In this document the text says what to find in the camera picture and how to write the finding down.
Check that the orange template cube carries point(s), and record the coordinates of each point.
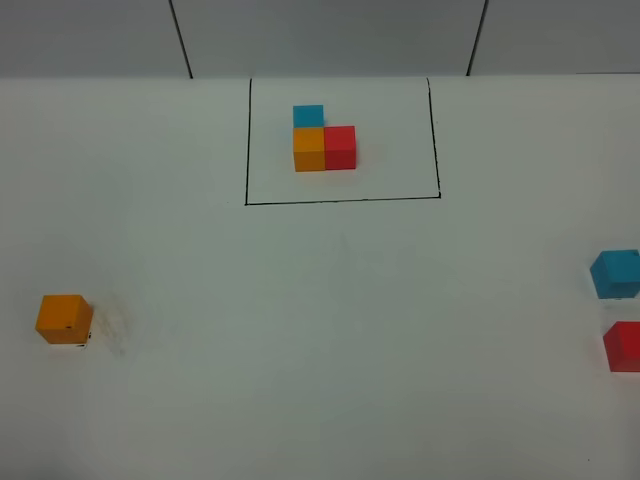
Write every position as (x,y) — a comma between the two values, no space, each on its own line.
(309,149)

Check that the red template cube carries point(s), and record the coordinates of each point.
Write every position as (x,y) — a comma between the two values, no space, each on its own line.
(340,147)

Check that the blue template cube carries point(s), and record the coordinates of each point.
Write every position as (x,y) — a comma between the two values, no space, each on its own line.
(308,116)

